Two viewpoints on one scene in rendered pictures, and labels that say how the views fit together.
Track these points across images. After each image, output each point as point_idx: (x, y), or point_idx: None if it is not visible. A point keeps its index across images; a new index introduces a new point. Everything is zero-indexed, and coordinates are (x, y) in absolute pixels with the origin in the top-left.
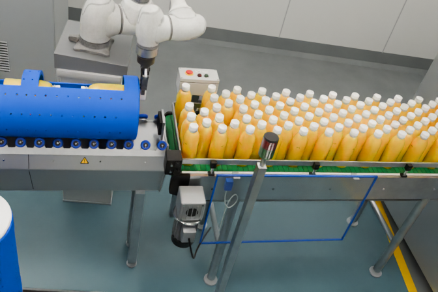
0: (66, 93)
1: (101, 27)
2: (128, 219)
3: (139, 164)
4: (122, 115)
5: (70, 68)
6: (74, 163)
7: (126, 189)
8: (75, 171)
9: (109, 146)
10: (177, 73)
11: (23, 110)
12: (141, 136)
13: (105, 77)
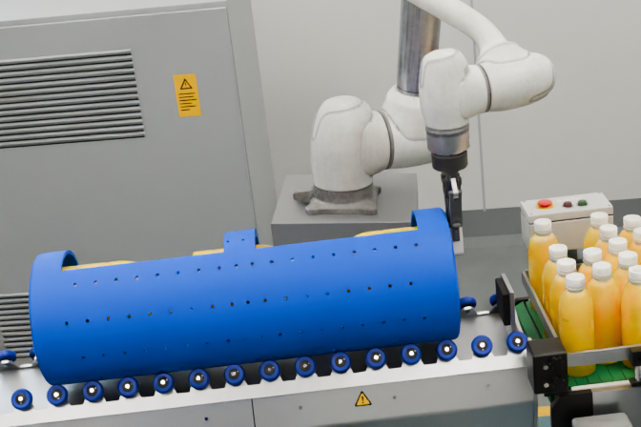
0: (309, 252)
1: (352, 155)
2: None
3: (478, 393)
4: (423, 276)
5: None
6: (343, 407)
7: None
8: (347, 426)
9: (407, 357)
10: (521, 215)
11: (235, 295)
12: (469, 339)
13: None
